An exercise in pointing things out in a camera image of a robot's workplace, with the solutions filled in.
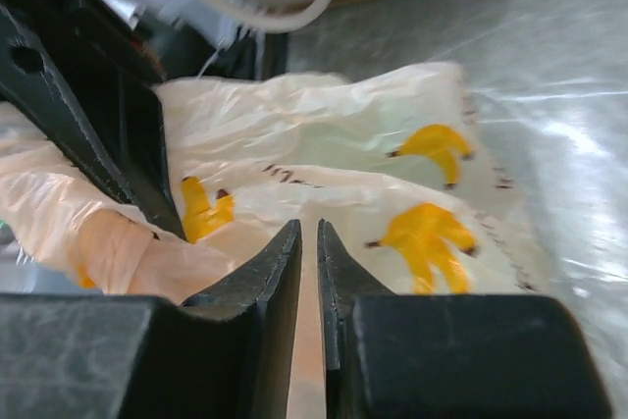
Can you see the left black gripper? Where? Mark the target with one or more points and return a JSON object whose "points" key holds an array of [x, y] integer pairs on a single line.
{"points": [[105, 121]]}

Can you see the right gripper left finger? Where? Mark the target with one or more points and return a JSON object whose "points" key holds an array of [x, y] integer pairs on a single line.
{"points": [[224, 353]]}

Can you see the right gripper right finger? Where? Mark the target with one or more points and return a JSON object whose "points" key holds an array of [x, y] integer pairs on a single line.
{"points": [[448, 356]]}

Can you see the orange plastic grocery bag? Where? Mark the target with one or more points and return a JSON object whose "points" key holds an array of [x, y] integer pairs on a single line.
{"points": [[394, 162]]}

